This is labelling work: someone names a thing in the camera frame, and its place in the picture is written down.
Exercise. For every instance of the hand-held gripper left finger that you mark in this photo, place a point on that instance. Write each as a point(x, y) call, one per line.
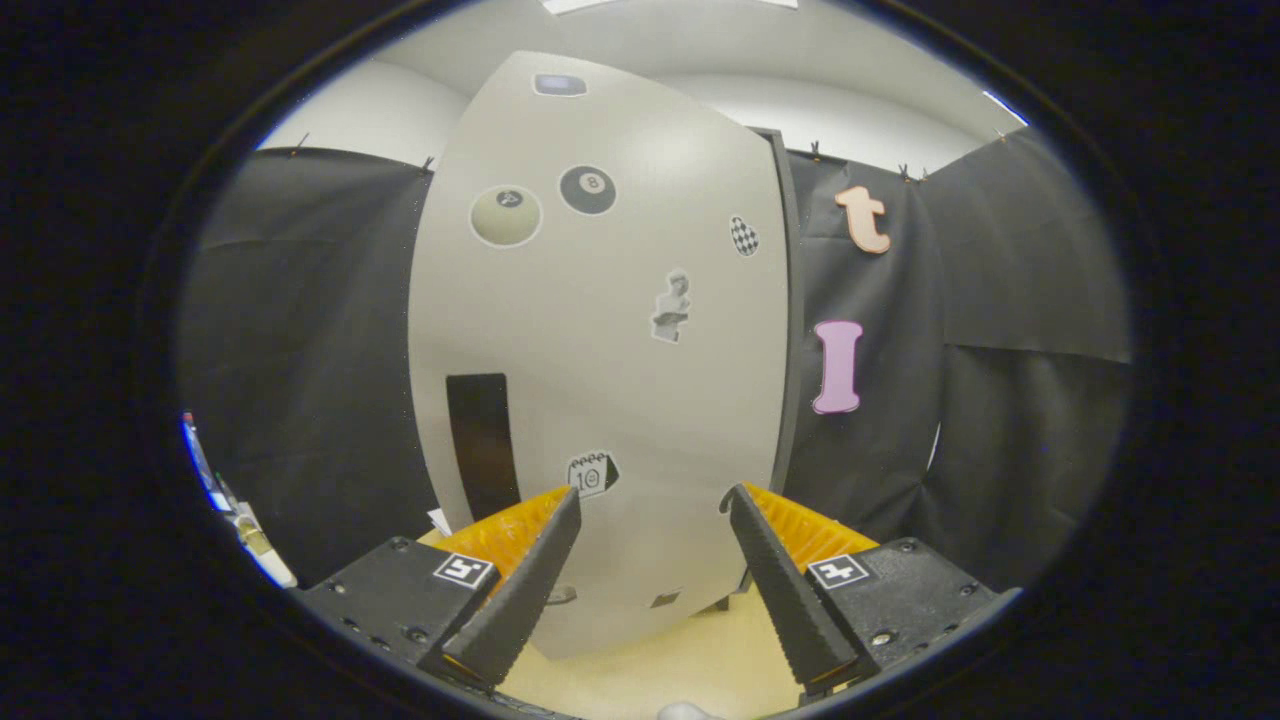
point(525, 595)

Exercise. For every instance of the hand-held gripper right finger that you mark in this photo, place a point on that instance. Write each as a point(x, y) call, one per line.
point(790, 600)

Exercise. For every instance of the white printed box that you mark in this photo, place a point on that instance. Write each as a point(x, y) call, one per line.
point(440, 521)

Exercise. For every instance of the white and blue clutter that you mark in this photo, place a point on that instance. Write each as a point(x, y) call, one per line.
point(250, 540)

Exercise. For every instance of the black backdrop cloth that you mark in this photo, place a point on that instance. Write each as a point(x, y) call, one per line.
point(300, 350)

